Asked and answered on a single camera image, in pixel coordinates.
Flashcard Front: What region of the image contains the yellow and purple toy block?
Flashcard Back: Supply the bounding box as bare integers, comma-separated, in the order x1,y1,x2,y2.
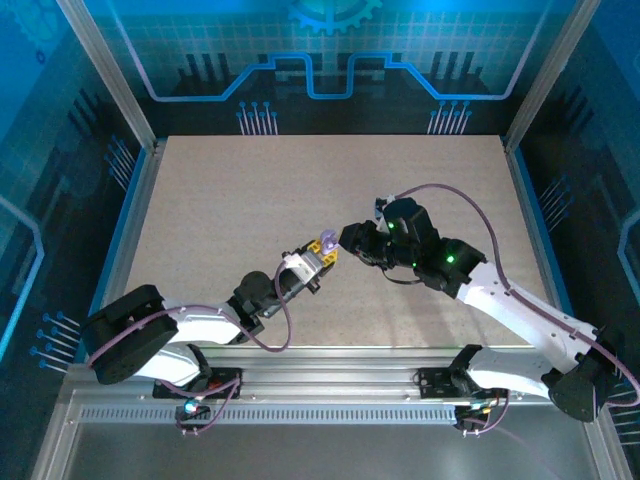
317,228,341,254

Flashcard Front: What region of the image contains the grey metal tray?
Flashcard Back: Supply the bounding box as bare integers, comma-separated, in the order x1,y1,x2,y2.
29,389,634,480

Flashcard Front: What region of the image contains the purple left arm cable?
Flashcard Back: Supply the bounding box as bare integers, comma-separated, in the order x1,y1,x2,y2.
87,262,295,437

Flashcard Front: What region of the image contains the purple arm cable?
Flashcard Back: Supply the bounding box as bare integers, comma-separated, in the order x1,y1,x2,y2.
394,183,640,437
87,262,295,437

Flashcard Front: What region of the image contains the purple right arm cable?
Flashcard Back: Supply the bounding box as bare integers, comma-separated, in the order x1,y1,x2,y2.
394,183,640,437

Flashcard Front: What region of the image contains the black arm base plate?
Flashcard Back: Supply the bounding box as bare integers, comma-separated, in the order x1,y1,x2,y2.
417,367,509,401
152,367,244,401

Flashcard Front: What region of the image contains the long aluminium frame rail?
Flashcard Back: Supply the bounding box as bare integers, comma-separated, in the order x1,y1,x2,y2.
67,347,601,401

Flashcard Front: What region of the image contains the aluminium side frame rail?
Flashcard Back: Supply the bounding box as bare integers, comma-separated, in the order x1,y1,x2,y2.
82,139,169,364
501,135,569,326

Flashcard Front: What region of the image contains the slotted metal cable duct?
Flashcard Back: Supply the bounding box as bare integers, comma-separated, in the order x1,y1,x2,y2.
79,407,459,426

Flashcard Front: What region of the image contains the aluminium frame post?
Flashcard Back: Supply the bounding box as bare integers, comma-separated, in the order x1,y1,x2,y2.
503,0,601,151
53,0,169,154

